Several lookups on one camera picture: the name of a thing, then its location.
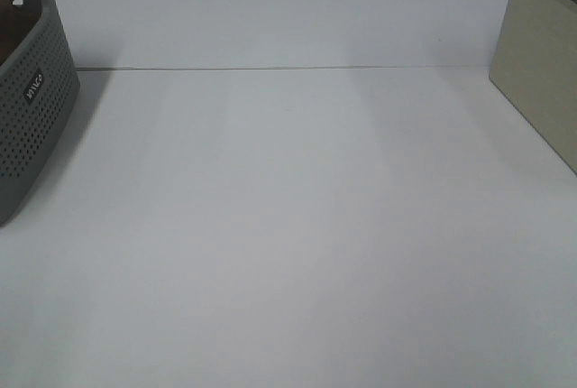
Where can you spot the grey perforated plastic basket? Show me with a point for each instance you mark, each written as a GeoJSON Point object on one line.
{"type": "Point", "coordinates": [39, 88]}

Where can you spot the brown towel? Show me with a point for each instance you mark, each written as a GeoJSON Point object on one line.
{"type": "Point", "coordinates": [16, 23]}

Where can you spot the beige fabric storage box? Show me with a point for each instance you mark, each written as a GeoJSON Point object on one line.
{"type": "Point", "coordinates": [534, 67]}

